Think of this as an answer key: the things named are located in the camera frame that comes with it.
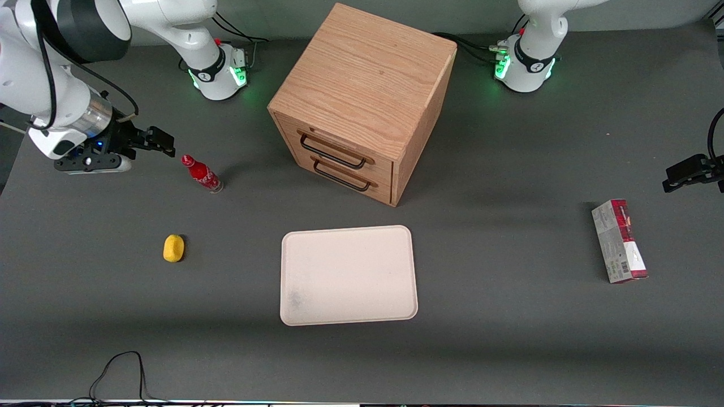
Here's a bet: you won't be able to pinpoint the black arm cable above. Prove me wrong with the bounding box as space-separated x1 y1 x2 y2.
707 107 724 162
31 0 140 132

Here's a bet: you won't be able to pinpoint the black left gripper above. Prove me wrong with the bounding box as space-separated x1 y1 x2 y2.
663 155 724 193

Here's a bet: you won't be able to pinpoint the wooden drawer front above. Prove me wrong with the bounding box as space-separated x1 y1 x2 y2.
275 113 395 183
294 148 394 205

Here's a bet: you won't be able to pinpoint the yellow toy lemon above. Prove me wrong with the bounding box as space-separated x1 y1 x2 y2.
163 234 186 263

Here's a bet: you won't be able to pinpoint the red and grey carton box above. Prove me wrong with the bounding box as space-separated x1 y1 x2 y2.
592 199 649 284

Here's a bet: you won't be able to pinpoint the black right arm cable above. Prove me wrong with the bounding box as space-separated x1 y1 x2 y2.
31 0 140 132

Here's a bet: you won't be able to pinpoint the red coke bottle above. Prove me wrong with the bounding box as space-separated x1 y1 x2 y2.
181 154 223 194

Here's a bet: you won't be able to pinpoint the white rectangular tray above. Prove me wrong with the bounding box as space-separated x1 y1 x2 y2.
280 225 419 327

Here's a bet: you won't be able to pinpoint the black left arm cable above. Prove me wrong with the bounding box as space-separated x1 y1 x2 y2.
707 107 724 162

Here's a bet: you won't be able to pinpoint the thin black looped cable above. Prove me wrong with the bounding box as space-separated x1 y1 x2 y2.
67 350 170 405

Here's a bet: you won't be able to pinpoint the black right arm base cables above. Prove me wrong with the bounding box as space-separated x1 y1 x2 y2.
212 11 269 43

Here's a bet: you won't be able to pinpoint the thick black left base cable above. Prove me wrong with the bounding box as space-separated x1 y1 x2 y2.
433 32 510 64

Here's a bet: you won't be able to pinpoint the wooden drawer cabinet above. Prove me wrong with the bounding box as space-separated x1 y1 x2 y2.
268 3 458 207

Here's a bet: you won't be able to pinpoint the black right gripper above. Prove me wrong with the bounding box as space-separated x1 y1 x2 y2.
93 120 176 159

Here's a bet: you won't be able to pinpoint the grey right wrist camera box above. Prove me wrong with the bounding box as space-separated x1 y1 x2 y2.
54 153 133 174

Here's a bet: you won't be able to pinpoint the black metal drawer handle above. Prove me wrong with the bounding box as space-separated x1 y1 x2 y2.
312 159 374 192
298 131 368 170

